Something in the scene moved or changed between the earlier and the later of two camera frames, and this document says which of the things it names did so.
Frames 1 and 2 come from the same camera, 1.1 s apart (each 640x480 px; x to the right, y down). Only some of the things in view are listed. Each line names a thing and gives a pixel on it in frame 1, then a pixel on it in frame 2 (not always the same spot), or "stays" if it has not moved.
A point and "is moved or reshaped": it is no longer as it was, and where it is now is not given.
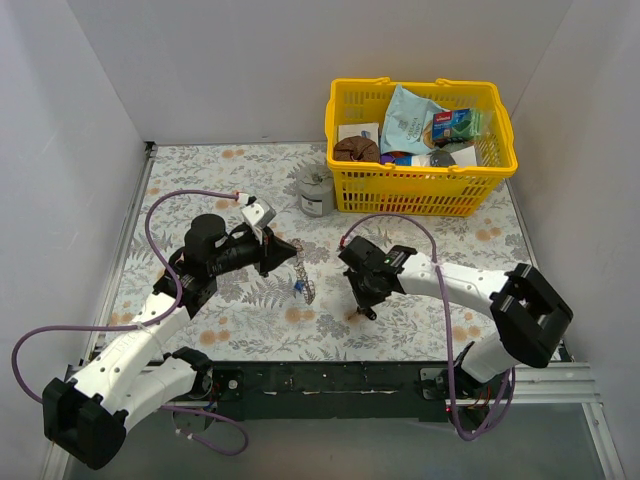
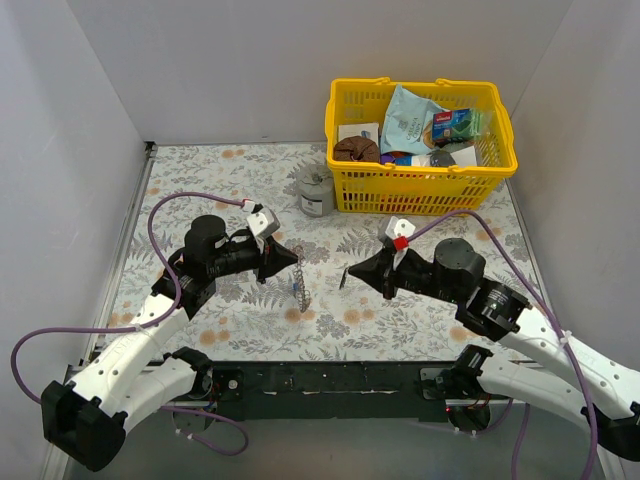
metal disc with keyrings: (299, 268) is moved or reshaped
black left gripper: (267, 251) stays
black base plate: (397, 392) stays
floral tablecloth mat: (308, 310) stays
